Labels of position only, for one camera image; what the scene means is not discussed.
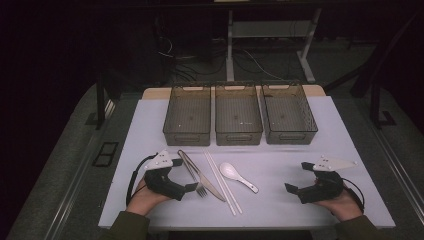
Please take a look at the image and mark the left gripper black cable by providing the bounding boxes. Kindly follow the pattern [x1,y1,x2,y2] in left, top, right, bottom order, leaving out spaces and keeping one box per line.
[125,153,158,206]

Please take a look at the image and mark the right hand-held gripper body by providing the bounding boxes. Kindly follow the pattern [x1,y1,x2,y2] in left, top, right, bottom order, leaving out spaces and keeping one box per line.
[298,154,358,205]

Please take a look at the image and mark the white ceramic spoon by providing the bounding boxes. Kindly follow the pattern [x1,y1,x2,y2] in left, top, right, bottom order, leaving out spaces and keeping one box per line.
[219,162,260,194]

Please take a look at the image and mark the white floor cable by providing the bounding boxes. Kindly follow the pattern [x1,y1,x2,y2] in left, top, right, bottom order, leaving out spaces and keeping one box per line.
[243,49,284,81]

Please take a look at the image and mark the tangle of floor cables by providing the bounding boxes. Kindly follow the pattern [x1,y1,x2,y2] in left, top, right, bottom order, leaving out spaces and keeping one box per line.
[154,33,231,84]

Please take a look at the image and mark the person's left hand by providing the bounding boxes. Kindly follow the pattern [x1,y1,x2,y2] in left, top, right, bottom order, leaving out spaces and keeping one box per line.
[125,177,172,217]

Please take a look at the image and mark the metal fork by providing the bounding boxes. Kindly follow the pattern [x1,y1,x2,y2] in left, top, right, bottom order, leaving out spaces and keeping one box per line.
[178,150,208,198]

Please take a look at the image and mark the white metal desk frame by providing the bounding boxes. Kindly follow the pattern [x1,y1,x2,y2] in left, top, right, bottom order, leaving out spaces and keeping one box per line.
[225,8,323,84]

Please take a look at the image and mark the translucent brown plastic bin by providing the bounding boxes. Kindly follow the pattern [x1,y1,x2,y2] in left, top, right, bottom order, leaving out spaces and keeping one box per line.
[260,82,319,146]
[162,84,212,147]
[214,83,264,147]

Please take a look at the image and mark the black metal stand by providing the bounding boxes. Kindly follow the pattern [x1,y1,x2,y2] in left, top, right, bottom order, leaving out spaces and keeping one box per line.
[368,79,398,130]
[94,71,116,131]

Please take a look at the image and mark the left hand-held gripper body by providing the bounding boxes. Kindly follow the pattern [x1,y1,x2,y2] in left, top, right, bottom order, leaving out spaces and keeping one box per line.
[143,149,188,202]

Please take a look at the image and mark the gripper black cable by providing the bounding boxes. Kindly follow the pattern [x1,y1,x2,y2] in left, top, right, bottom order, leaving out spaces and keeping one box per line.
[125,153,158,206]
[342,177,366,214]

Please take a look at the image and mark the person's right hand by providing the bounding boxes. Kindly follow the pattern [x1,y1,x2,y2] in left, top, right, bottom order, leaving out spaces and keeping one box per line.
[319,189,364,223]

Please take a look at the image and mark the metal table knife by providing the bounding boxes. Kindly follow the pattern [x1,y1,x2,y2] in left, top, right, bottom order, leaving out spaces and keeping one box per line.
[177,149,227,203]

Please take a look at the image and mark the silver floor rail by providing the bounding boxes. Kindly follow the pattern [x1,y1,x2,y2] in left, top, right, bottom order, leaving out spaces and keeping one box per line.
[44,99,116,240]
[372,126,424,213]

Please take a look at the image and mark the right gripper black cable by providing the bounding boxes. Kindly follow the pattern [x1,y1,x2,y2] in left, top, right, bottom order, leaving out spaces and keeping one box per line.
[342,177,366,214]

